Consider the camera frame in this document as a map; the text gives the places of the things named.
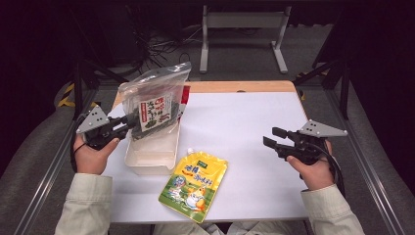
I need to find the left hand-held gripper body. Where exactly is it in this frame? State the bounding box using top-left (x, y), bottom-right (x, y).
top-left (75, 105), bottom-right (131, 152)

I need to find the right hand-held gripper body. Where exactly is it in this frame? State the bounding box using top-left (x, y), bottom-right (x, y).
top-left (276, 119), bottom-right (348, 165)

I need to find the clear bag of dried seaweed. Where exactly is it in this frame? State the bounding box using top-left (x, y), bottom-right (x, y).
top-left (117, 61), bottom-right (193, 142)

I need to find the white divided plastic box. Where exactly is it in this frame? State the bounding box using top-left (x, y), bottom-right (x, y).
top-left (123, 107), bottom-right (182, 176)

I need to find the red white packet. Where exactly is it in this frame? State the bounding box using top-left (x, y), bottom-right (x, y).
top-left (180, 85), bottom-right (192, 106)

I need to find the person's left hand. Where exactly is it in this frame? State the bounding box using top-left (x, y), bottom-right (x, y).
top-left (72, 133), bottom-right (121, 176)

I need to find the person's right hand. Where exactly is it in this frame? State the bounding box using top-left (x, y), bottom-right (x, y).
top-left (286, 139), bottom-right (336, 192)

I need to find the white table cover sheet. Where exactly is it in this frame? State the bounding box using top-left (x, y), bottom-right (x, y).
top-left (102, 92), bottom-right (309, 224)

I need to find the yellow black floor tape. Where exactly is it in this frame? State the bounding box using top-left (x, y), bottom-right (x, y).
top-left (57, 82), bottom-right (99, 109)
top-left (295, 70), bottom-right (308, 101)

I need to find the black metal stand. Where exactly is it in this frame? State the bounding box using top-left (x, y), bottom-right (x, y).
top-left (293, 48), bottom-right (352, 120)
top-left (69, 48), bottom-right (129, 120)

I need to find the yellow green spouted pouch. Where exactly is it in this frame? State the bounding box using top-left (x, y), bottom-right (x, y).
top-left (158, 147), bottom-right (229, 224)

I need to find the white metal stand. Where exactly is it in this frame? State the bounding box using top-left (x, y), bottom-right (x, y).
top-left (199, 4), bottom-right (293, 74)

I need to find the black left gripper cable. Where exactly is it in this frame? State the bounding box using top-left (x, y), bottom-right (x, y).
top-left (69, 113), bottom-right (88, 174)

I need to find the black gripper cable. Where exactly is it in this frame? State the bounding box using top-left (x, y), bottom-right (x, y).
top-left (311, 142), bottom-right (346, 198)
top-left (69, 113), bottom-right (88, 174)

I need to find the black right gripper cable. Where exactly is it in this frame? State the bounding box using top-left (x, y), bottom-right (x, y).
top-left (311, 142), bottom-right (346, 198)

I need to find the aluminium frame rail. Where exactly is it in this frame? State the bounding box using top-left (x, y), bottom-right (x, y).
top-left (322, 87), bottom-right (406, 235)
top-left (13, 92), bottom-right (99, 235)

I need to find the bundle of black floor cables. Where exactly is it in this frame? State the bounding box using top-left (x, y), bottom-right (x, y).
top-left (130, 23), bottom-right (204, 68)

